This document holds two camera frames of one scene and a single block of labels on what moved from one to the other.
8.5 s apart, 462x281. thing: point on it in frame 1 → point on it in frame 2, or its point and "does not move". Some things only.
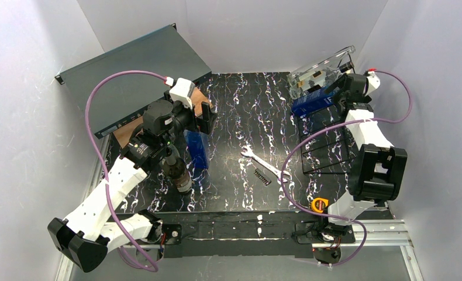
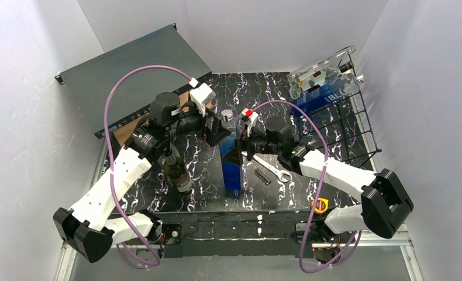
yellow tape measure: (319, 205) does not move
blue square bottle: (197, 141) → (229, 154)
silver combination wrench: (264, 165) does not move
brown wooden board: (123, 136) does not move
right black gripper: (340, 90) → (245, 141)
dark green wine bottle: (174, 167) does not move
